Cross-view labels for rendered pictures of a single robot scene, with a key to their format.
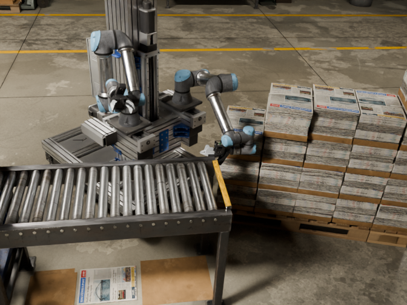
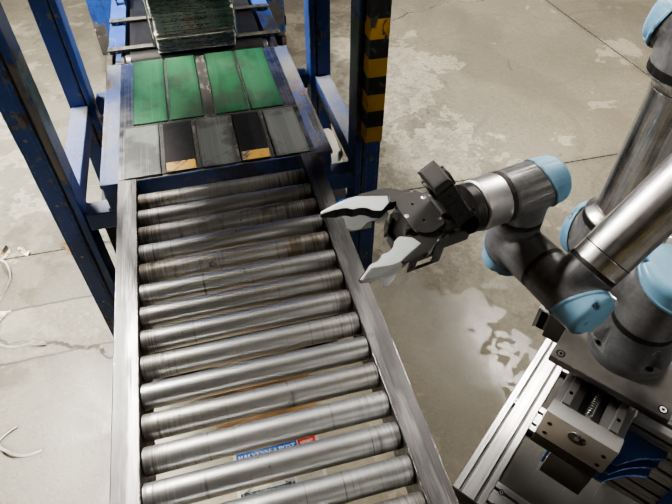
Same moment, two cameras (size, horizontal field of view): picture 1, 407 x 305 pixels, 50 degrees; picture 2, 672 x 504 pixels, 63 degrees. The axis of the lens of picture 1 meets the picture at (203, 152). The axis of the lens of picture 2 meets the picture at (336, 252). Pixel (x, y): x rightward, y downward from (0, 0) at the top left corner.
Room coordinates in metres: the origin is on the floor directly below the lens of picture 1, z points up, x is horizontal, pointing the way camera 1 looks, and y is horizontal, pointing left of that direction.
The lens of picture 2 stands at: (2.00, -0.05, 1.72)
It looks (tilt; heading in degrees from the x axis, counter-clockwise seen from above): 46 degrees down; 86
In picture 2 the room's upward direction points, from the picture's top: straight up
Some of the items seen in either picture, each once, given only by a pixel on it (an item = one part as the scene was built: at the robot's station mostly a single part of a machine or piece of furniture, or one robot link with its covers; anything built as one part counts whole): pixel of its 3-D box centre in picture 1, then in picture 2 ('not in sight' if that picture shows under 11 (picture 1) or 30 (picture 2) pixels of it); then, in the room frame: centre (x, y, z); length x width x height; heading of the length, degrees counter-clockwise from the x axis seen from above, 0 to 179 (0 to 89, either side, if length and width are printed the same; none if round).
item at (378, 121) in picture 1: (374, 118); not in sight; (2.62, -1.14, 0.95); 0.38 x 0.29 x 0.23; 172
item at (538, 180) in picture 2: (113, 88); (526, 189); (2.32, 0.55, 1.21); 0.11 x 0.08 x 0.09; 22
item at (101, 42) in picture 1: (105, 73); (650, 153); (2.56, 0.65, 1.19); 0.15 x 0.12 x 0.55; 112
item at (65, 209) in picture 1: (67, 195); (245, 298); (1.85, 0.73, 0.77); 0.47 x 0.05 x 0.05; 11
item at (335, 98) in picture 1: (335, 98); not in sight; (2.66, -0.86, 1.06); 0.37 x 0.29 x 0.01; 171
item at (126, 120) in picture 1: (129, 115); (636, 332); (2.61, 0.52, 0.87); 0.15 x 0.15 x 0.10
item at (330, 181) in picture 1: (297, 173); not in sight; (2.67, -0.71, 0.42); 1.17 x 0.39 x 0.83; 83
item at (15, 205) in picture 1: (17, 198); (230, 221); (1.80, 0.99, 0.77); 0.47 x 0.05 x 0.05; 11
